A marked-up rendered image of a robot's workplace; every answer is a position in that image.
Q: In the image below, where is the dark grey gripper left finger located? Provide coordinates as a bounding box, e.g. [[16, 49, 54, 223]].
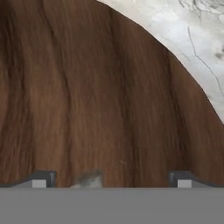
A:
[[0, 170, 57, 188]]

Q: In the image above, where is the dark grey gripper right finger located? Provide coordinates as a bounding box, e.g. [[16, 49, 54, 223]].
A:
[[168, 170, 224, 188]]

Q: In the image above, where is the pale grey ice cube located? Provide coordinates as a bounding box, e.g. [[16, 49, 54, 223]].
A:
[[69, 169, 104, 188]]

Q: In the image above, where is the round brown wooden table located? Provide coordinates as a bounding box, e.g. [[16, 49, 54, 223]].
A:
[[0, 0, 224, 188]]

